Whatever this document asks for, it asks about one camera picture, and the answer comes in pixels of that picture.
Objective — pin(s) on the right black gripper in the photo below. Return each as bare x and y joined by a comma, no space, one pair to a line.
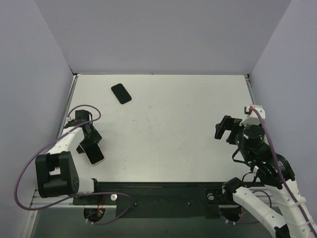
229,127

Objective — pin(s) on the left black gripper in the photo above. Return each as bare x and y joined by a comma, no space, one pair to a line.
90,138

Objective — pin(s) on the black phone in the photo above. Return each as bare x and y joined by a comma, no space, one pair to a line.
121,93
94,154

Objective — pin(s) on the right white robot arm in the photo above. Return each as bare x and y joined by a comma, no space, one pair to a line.
277,176

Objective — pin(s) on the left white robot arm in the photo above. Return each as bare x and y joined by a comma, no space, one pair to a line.
56,170

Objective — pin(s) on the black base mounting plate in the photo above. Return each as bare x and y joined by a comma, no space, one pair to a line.
164,199

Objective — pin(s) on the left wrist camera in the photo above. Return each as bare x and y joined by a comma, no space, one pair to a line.
70,122

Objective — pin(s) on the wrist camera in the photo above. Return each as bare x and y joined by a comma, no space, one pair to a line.
70,122
251,117

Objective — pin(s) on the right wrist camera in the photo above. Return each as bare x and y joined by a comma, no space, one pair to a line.
251,117

